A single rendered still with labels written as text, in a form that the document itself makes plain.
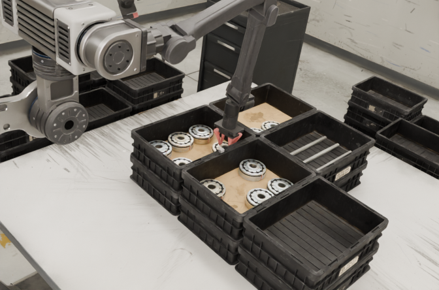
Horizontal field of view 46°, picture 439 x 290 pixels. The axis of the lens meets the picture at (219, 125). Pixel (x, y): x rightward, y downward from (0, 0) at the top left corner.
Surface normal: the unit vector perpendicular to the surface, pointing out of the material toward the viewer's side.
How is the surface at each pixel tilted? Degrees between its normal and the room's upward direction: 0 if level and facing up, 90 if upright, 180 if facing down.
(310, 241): 0
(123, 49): 90
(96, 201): 0
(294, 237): 0
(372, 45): 90
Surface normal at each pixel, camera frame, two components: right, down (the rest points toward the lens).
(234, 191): 0.12, -0.85
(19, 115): 0.71, 0.44
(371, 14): -0.69, 0.30
